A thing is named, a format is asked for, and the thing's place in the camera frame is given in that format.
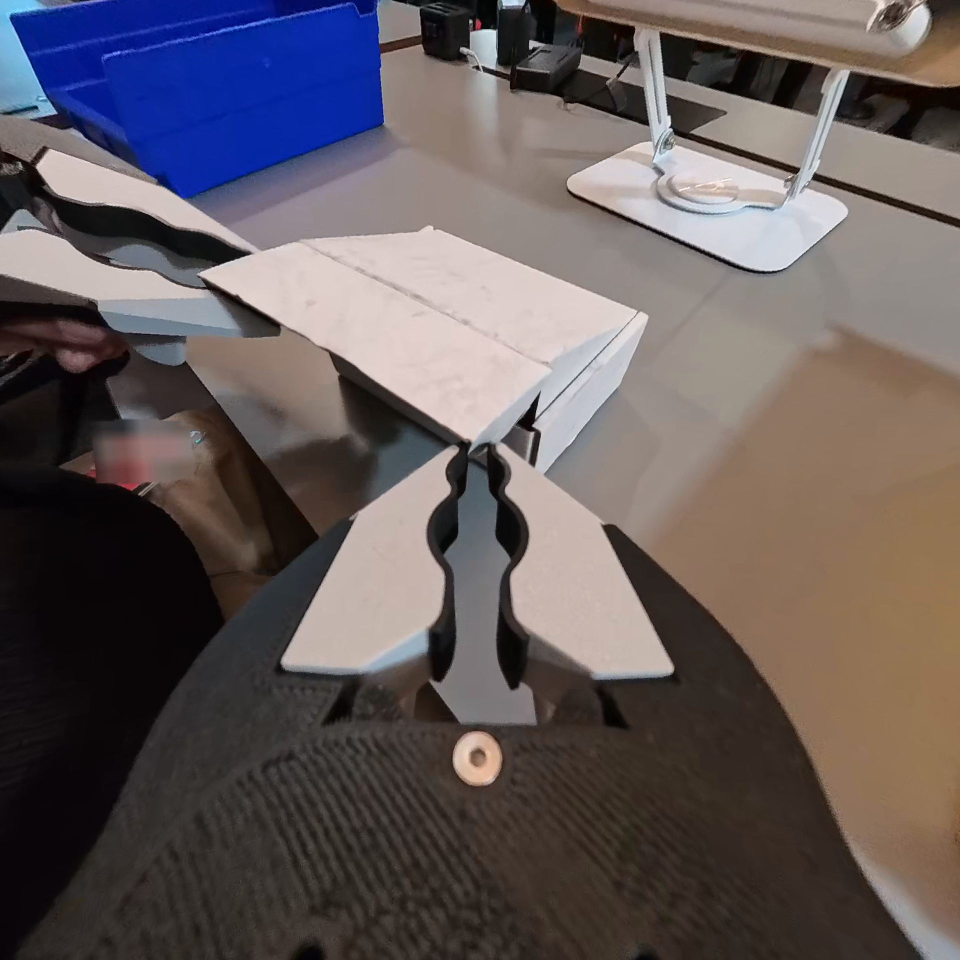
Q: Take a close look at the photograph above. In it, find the blue storage bin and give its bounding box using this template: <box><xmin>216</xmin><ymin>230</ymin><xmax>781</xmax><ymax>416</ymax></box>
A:
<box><xmin>11</xmin><ymin>0</ymin><xmax>385</xmax><ymax>200</ymax></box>

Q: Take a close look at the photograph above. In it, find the black battery charger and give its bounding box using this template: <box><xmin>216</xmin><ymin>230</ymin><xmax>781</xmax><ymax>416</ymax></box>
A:
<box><xmin>418</xmin><ymin>0</ymin><xmax>471</xmax><ymax>61</ymax></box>

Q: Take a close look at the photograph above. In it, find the black power adapter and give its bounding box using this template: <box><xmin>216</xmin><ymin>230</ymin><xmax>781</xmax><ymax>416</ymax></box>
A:
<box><xmin>511</xmin><ymin>43</ymin><xmax>585</xmax><ymax>93</ymax></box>

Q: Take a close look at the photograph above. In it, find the white cardboard box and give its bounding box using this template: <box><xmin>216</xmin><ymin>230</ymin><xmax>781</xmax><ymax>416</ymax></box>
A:
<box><xmin>201</xmin><ymin>225</ymin><xmax>650</xmax><ymax>475</ymax></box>

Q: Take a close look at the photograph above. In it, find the person's left hand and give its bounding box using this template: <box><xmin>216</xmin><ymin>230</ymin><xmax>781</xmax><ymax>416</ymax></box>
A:
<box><xmin>0</xmin><ymin>318</ymin><xmax>130</xmax><ymax>374</ymax></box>

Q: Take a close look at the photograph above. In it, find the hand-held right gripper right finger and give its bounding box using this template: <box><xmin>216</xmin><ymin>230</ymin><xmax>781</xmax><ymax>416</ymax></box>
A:
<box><xmin>486</xmin><ymin>444</ymin><xmax>676</xmax><ymax>708</ymax></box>

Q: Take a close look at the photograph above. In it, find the person's left forearm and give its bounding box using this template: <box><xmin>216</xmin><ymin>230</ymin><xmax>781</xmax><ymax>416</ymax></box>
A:
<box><xmin>0</xmin><ymin>360</ymin><xmax>121</xmax><ymax>470</ymax></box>

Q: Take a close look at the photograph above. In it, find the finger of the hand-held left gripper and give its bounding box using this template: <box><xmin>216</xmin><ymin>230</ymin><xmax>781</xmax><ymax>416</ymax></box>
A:
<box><xmin>0</xmin><ymin>228</ymin><xmax>285</xmax><ymax>367</ymax></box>
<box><xmin>33</xmin><ymin>148</ymin><xmax>262</xmax><ymax>267</ymax></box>

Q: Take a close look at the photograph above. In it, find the grey desk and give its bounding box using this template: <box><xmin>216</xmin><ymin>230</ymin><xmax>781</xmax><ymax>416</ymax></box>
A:
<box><xmin>105</xmin><ymin>0</ymin><xmax>960</xmax><ymax>901</ymax></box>

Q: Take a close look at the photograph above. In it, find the black cube device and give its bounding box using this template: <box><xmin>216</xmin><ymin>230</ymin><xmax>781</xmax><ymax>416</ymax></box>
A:
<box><xmin>495</xmin><ymin>0</ymin><xmax>535</xmax><ymax>65</ymax></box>

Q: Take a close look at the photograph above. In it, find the white document stand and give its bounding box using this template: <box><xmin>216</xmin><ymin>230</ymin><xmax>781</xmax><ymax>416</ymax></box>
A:
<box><xmin>566</xmin><ymin>0</ymin><xmax>935</xmax><ymax>273</ymax></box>

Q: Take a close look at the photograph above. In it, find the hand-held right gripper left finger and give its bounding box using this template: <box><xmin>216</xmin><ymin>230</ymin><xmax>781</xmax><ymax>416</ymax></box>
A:
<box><xmin>279</xmin><ymin>444</ymin><xmax>471</xmax><ymax>714</ymax></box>

